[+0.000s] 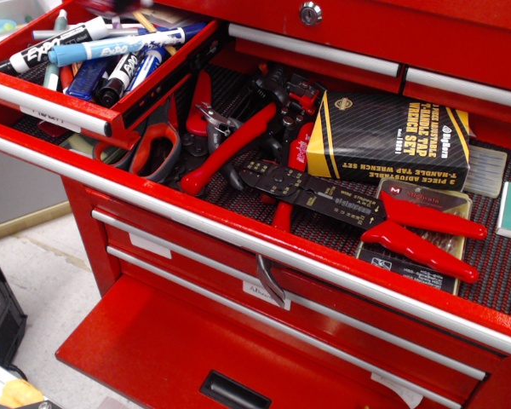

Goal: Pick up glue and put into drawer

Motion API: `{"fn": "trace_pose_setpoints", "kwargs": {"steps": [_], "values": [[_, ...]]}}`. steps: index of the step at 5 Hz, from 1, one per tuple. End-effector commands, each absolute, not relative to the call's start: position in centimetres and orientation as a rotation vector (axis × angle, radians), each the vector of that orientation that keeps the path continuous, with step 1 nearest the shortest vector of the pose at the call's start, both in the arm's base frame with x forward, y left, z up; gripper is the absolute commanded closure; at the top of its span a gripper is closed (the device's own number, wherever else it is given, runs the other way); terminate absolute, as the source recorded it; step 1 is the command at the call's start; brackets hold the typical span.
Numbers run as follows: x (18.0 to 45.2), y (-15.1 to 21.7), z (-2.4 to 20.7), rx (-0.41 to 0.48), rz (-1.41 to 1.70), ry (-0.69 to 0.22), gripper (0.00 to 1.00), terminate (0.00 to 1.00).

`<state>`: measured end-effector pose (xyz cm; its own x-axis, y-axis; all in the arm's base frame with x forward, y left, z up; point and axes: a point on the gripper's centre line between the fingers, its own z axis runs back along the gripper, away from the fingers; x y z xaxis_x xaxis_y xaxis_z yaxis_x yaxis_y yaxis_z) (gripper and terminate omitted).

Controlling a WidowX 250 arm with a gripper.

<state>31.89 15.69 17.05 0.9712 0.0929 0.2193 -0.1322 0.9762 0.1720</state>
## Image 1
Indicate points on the red threadlocker glue tube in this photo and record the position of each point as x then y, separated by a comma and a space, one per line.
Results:
117, 6

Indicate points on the black ribbed drawer liner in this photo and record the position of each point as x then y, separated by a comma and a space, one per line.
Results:
492, 258

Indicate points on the large red open drawer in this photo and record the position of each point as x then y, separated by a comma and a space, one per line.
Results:
318, 296

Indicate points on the red lower open drawer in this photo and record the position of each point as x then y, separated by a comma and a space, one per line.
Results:
172, 348

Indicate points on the small red upper drawer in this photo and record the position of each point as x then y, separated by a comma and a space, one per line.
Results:
24, 94

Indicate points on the red metal tool chest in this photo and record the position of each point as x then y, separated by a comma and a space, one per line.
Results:
454, 53

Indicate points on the red grey scissors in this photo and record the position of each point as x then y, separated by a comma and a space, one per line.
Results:
155, 154

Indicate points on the black red crimping tool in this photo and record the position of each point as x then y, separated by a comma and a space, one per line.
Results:
295, 93

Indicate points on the black yellow tap wrench box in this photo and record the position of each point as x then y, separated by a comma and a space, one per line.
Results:
368, 137

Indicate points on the blue marker with white label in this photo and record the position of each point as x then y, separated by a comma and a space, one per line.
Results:
150, 62

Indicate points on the black Expo marker upright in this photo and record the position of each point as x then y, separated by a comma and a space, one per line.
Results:
115, 86

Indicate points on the dark blue Expo marker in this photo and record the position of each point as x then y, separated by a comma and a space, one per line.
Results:
185, 32

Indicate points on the silver chest key lock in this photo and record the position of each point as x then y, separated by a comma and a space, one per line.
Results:
310, 13

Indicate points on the wooden stick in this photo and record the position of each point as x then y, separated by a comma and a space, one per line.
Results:
151, 28

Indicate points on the blue plastic case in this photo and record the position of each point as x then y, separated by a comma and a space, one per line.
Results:
85, 81

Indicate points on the red marker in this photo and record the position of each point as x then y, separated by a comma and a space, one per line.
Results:
66, 77

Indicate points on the clear plastic bit case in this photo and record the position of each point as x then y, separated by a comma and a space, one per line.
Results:
486, 171

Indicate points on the teal capped marker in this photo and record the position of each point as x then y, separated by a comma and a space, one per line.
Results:
51, 77

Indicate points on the light blue Expo marker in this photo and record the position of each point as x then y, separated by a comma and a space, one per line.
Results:
66, 54

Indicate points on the red handled flush cutters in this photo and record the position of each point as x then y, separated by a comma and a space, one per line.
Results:
204, 121

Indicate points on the red handled pliers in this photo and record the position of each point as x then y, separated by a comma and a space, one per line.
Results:
257, 125

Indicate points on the black wire stripper red handles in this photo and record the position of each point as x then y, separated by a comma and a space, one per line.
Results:
386, 220

